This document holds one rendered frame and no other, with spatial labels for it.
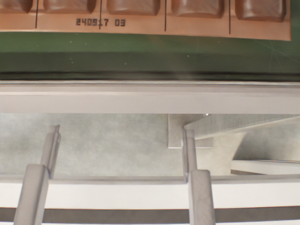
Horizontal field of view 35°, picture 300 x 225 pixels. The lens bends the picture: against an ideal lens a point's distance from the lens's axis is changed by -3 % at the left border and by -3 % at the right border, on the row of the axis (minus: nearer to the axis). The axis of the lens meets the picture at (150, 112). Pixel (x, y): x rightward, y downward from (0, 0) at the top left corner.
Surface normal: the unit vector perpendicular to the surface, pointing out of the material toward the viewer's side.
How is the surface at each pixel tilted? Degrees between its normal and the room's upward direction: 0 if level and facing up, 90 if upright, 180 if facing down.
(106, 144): 0
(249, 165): 90
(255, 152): 0
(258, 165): 90
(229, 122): 90
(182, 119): 0
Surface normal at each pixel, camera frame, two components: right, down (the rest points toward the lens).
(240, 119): -1.00, 0.00
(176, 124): 0.07, -0.08
